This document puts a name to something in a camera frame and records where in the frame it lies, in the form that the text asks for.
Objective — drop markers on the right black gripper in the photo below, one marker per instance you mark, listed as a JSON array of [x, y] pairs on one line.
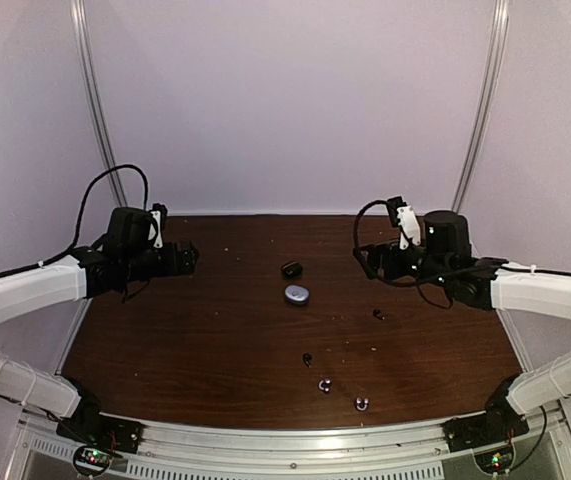
[[376, 251]]

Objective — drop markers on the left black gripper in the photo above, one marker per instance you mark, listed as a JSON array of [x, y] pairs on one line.
[[186, 266]]

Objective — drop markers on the purple earbud charging case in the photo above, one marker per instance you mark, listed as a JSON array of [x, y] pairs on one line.
[[296, 295]]

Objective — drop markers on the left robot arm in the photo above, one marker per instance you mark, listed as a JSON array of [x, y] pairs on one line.
[[131, 250]]

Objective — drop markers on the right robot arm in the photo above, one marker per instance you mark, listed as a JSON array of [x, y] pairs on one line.
[[436, 250]]

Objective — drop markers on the black earbud charging case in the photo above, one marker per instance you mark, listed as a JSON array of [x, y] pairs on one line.
[[292, 269]]

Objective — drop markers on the aluminium front rail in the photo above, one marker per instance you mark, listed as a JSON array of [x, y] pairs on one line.
[[414, 450]]

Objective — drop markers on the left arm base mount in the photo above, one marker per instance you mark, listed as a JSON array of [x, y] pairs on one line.
[[105, 449]]

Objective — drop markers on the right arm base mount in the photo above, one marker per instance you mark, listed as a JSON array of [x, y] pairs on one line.
[[491, 443]]

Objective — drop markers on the left aluminium post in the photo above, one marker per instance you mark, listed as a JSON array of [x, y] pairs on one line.
[[96, 111]]

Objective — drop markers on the aluminium post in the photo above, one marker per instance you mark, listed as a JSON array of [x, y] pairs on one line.
[[493, 66], [96, 111]]

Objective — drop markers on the right aluminium post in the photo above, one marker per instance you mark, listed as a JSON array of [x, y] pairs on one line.
[[493, 66]]

